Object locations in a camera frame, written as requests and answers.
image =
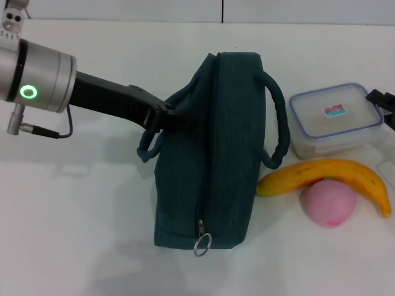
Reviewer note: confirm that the yellow banana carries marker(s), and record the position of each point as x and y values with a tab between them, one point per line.
293	179

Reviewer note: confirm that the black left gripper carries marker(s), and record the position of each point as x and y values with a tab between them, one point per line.
117	98

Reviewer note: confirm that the clear blue-rimmed food container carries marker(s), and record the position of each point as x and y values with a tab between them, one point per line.
333	123

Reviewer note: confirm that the dark blue insulated bag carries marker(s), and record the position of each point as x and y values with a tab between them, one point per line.
234	154

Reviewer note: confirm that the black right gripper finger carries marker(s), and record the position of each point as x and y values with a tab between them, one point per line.
384	98
391	121

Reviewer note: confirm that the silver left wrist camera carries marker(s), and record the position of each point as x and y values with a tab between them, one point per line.
12	21

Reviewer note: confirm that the pink peach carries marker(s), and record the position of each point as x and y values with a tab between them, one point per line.
330	203

